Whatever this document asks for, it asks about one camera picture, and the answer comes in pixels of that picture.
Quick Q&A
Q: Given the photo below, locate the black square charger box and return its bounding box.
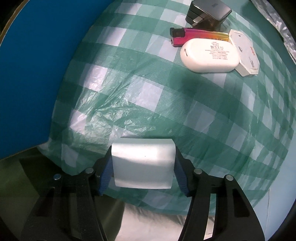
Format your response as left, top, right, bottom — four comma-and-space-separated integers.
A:
185, 0, 232, 31

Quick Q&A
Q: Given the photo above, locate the white oval case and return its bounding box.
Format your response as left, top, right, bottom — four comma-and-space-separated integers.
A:
180, 38, 240, 73

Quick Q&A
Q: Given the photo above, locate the green white checkered tablecloth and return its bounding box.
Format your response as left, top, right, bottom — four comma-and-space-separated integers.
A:
39, 1, 295, 205

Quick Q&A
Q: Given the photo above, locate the white octagonal card packet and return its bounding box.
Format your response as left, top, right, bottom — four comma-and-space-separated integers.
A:
228, 29, 260, 77

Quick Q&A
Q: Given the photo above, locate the white rectangular block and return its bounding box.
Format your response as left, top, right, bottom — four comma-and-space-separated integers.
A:
111, 138, 176, 189

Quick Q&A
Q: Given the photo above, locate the pink gold lighter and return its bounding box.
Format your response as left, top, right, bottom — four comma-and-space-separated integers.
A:
170, 28, 229, 47

